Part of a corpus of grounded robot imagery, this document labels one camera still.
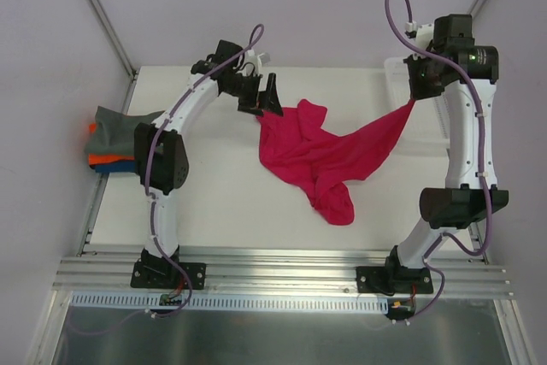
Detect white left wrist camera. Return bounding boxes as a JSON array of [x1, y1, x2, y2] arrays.
[[240, 50, 270, 76]]

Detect white plastic basket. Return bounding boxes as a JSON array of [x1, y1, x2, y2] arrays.
[[384, 57, 450, 156]]

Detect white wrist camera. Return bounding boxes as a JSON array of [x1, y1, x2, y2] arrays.
[[404, 21, 434, 50], [240, 50, 270, 76]]

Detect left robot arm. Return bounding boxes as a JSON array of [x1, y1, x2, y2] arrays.
[[130, 40, 283, 290]]

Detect blue folded t shirt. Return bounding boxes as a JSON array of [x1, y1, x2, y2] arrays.
[[91, 160, 135, 174]]

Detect aluminium mounting rail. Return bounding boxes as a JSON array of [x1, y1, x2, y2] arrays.
[[53, 244, 516, 300]]

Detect white slotted cable duct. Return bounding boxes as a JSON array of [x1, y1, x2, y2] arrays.
[[70, 291, 388, 315]]

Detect orange folded t shirt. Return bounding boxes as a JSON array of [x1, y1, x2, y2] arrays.
[[85, 123, 134, 166]]

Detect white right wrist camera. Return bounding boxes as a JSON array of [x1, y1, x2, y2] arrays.
[[404, 21, 434, 50]]

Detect grey folded t shirt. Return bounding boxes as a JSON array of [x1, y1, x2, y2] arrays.
[[84, 106, 162, 156]]

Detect pink t shirt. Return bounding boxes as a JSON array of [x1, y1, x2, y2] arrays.
[[257, 99, 415, 226]]

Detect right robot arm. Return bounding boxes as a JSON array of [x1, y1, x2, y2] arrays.
[[356, 14, 509, 297]]

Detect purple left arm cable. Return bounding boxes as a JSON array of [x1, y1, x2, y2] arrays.
[[68, 24, 265, 335]]

